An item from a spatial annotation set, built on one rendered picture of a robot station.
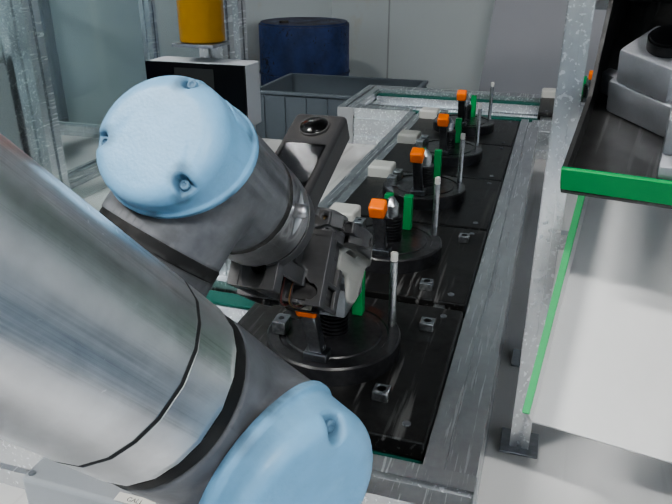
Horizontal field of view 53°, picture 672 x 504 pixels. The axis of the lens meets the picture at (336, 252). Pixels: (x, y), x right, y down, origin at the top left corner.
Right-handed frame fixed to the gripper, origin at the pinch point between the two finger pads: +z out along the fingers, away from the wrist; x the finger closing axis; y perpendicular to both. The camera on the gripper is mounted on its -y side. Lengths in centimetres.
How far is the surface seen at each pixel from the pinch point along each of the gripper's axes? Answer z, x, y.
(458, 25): 353, -47, -236
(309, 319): -4.8, 0.1, 7.5
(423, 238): 26.4, 4.3, -8.6
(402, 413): -1.1, 9.3, 14.2
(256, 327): 6.9, -9.5, 8.3
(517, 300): 42.7, 17.6, -4.5
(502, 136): 82, 9, -47
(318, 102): 163, -65, -89
